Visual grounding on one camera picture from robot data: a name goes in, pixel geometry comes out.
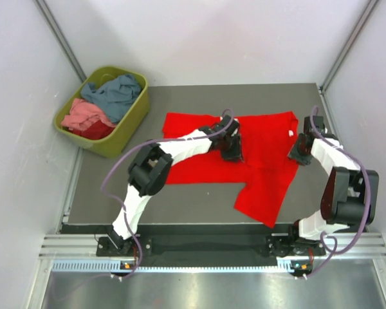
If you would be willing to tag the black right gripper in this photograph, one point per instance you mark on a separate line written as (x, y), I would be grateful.
(294, 154)

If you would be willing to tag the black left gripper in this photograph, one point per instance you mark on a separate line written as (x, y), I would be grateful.
(235, 154)

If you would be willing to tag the bright red t-shirt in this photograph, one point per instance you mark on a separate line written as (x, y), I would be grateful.
(265, 170)

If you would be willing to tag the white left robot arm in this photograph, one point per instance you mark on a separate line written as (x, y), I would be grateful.
(150, 168)

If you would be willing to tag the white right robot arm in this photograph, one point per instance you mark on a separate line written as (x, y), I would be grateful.
(350, 195)

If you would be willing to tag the green plastic laundry bin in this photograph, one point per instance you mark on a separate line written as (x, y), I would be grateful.
(113, 144)

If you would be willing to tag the blue-grey t-shirt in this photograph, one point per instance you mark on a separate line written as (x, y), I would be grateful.
(115, 97)

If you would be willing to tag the dark red t-shirt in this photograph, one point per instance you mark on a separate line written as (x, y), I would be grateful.
(96, 131)

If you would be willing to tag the pink t-shirt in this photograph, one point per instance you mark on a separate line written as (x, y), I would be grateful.
(83, 115)

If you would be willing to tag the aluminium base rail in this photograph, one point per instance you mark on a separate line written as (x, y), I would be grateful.
(369, 246)

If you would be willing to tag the left aluminium corner post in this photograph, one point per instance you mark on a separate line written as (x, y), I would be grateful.
(59, 36)

